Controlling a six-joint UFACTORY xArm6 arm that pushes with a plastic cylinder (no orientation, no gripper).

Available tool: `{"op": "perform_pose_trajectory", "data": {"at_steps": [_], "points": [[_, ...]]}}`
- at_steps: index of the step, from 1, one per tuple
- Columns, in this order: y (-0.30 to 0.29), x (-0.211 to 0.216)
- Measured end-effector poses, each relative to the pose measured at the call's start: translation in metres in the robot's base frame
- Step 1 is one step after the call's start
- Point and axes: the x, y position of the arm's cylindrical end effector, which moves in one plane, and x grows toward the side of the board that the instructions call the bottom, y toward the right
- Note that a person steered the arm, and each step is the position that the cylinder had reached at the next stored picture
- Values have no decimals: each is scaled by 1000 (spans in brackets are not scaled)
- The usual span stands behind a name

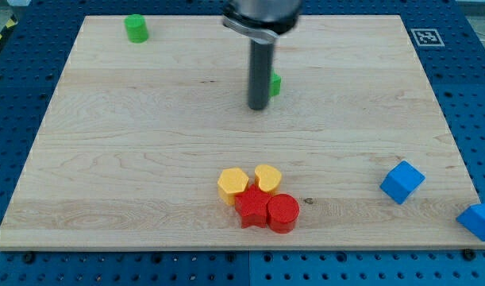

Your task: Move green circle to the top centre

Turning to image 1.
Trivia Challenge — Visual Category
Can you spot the yellow hexagon block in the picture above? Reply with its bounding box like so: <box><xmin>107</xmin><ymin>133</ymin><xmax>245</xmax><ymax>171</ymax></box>
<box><xmin>217</xmin><ymin>168</ymin><xmax>249</xmax><ymax>206</ymax></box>

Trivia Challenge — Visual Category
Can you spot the green cylinder block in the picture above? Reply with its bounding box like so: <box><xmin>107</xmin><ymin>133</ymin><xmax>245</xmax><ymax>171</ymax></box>
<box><xmin>124</xmin><ymin>14</ymin><xmax>148</xmax><ymax>44</ymax></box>

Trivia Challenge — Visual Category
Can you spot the wooden board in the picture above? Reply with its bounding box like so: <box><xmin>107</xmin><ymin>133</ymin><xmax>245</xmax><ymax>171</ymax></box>
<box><xmin>0</xmin><ymin>15</ymin><xmax>485</xmax><ymax>251</ymax></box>

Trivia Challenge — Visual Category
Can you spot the yellow heart block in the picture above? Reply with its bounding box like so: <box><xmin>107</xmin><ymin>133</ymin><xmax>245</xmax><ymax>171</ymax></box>
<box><xmin>254</xmin><ymin>164</ymin><xmax>282</xmax><ymax>195</ymax></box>

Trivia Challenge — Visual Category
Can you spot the red cylinder block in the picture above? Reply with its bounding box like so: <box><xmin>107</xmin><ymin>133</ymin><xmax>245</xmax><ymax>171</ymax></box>
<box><xmin>267</xmin><ymin>194</ymin><xmax>300</xmax><ymax>234</ymax></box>

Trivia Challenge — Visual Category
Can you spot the green block behind rod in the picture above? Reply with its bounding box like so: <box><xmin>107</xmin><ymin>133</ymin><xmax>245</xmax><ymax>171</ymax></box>
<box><xmin>269</xmin><ymin>71</ymin><xmax>282</xmax><ymax>97</ymax></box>

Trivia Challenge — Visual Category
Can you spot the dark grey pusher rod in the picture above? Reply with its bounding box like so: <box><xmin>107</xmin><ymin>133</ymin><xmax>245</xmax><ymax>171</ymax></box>
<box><xmin>248</xmin><ymin>40</ymin><xmax>275</xmax><ymax>110</ymax></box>

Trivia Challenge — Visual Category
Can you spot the red star block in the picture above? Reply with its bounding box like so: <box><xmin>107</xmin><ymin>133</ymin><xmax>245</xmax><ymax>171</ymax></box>
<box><xmin>235</xmin><ymin>184</ymin><xmax>271</xmax><ymax>228</ymax></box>

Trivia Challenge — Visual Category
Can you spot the white fiducial marker tag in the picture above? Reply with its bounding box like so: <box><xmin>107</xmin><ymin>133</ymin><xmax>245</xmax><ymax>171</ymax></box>
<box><xmin>410</xmin><ymin>28</ymin><xmax>445</xmax><ymax>47</ymax></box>

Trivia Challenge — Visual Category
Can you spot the blue block at edge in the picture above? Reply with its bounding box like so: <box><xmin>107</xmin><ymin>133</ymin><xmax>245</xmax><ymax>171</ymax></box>
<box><xmin>456</xmin><ymin>203</ymin><xmax>485</xmax><ymax>242</ymax></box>

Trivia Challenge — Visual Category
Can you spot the blue cube block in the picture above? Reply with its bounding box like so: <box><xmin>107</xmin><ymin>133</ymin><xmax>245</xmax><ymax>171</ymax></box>
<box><xmin>379</xmin><ymin>160</ymin><xmax>425</xmax><ymax>204</ymax></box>

